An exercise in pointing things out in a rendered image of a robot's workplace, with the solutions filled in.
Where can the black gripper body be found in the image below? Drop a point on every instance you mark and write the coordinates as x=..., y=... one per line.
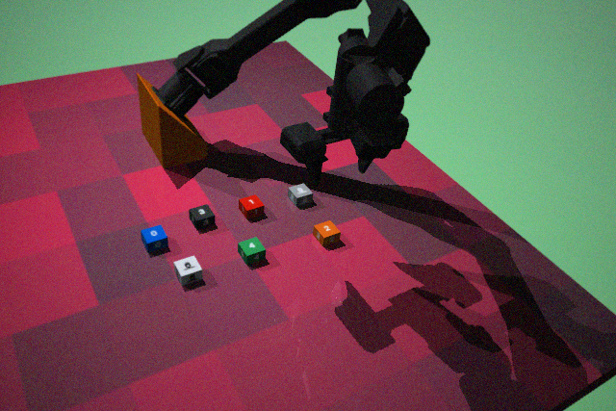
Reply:
x=306, y=144

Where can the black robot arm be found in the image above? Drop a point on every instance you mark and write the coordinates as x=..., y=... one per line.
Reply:
x=372, y=71

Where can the red block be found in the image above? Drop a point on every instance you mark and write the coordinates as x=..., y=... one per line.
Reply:
x=251, y=206

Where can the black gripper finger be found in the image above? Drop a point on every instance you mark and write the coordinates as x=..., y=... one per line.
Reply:
x=314, y=170
x=363, y=165

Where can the green block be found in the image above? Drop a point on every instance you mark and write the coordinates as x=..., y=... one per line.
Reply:
x=251, y=251

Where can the blue block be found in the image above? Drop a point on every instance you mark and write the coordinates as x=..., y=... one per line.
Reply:
x=154, y=238

